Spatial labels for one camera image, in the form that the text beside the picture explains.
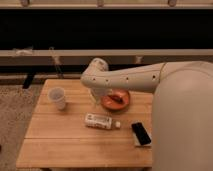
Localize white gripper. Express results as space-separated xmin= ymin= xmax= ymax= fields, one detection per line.
xmin=90 ymin=88 xmax=108 ymax=104

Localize orange ceramic bowl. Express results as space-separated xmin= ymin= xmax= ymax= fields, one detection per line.
xmin=101 ymin=89 xmax=130 ymax=111

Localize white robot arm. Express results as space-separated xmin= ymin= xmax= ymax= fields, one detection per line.
xmin=81 ymin=58 xmax=213 ymax=171

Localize white plastic bottle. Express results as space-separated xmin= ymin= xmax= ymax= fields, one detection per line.
xmin=85 ymin=113 xmax=121 ymax=130

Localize clear plastic cup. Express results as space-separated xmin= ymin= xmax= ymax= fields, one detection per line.
xmin=48 ymin=87 xmax=66 ymax=110

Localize wooden table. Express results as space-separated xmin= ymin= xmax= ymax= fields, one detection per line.
xmin=16 ymin=79 xmax=152 ymax=168

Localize black smartphone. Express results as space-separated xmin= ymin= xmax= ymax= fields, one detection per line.
xmin=131 ymin=121 xmax=152 ymax=146

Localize white card under phone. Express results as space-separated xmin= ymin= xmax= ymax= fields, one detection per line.
xmin=133 ymin=133 xmax=151 ymax=147

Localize grey metal rail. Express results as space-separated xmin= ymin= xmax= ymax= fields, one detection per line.
xmin=0 ymin=49 xmax=213 ymax=57

